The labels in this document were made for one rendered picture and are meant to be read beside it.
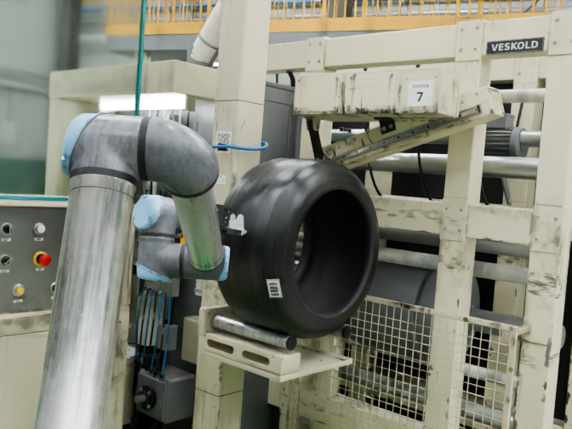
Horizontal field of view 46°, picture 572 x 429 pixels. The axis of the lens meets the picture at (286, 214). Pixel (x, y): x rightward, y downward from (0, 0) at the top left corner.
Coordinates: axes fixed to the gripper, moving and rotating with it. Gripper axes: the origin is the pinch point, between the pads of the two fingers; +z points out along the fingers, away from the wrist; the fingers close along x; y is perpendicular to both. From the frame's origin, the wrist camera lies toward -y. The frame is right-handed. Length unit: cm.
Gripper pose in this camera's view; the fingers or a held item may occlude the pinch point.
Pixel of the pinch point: (242, 233)
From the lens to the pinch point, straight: 198.7
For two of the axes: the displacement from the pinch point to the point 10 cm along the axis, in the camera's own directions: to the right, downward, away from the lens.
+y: 1.6, -9.9, 0.3
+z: 6.5, 1.2, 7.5
